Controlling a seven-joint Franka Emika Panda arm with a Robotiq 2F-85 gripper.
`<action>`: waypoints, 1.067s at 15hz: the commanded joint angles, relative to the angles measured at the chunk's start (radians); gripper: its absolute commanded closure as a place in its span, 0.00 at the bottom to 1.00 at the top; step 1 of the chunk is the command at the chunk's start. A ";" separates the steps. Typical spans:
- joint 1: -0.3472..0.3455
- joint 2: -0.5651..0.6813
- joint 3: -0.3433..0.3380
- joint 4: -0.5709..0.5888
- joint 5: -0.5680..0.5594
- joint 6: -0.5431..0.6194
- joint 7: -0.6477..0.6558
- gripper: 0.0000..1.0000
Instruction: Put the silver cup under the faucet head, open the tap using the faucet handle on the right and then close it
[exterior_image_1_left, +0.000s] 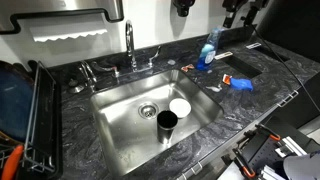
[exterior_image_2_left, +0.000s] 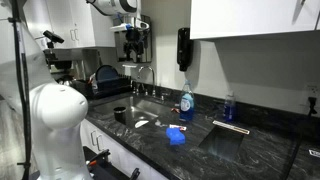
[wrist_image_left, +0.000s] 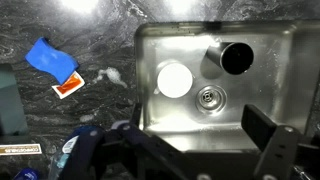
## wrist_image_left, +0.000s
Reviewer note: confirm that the white gold label strip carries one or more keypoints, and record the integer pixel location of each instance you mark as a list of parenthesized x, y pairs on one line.
[(20, 149)]

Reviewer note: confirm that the round metal sink drain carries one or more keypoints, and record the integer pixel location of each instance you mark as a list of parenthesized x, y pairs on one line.
[(211, 97)]

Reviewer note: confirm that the silver metal cup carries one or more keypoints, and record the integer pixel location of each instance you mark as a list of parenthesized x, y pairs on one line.
[(233, 56)]

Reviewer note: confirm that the blue dish soap bottle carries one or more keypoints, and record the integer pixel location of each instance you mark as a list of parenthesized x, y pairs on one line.
[(65, 150)]

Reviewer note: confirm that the stainless steel sink basin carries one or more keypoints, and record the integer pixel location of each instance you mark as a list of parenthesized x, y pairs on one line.
[(276, 90)]

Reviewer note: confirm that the small dark blue bottle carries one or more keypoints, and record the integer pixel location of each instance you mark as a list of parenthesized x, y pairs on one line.
[(26, 174)]

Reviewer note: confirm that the white round bowl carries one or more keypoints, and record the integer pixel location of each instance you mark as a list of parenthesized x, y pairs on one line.
[(175, 80)]

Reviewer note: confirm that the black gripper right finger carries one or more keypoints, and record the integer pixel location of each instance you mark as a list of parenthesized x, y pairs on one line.
[(263, 130)]

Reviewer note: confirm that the orange sauce packet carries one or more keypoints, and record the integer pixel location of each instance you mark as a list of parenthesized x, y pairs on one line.
[(69, 85)]

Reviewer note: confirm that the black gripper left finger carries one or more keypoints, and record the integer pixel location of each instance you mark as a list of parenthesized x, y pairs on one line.
[(133, 150)]

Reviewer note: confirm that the white soap foam blob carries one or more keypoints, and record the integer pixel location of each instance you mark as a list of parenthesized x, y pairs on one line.
[(111, 75)]

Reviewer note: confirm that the blue sponge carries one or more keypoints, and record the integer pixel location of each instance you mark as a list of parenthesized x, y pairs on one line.
[(50, 60)]

